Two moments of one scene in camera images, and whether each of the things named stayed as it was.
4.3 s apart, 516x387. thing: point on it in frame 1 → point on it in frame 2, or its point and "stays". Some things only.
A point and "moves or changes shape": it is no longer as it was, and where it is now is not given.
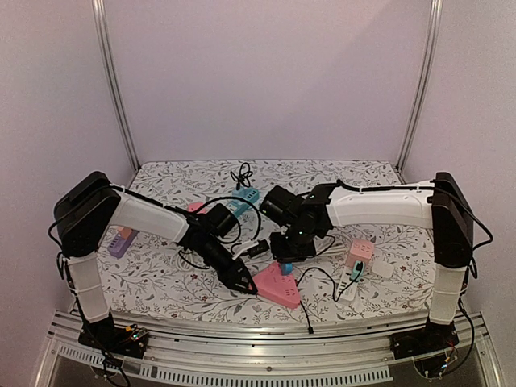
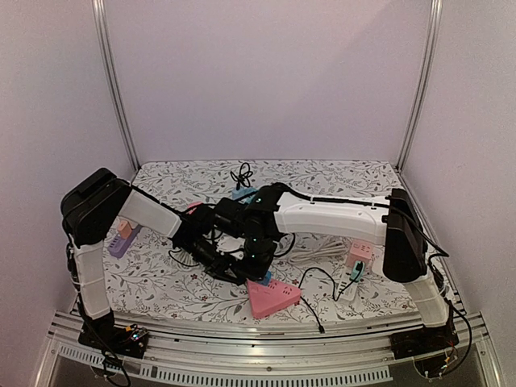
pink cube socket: (360, 250) stays
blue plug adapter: (287, 268) → (267, 279)
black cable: (244, 174) stays
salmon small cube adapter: (125, 232) stays
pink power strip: (271, 284) moves or changes shape
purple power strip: (118, 246) stays
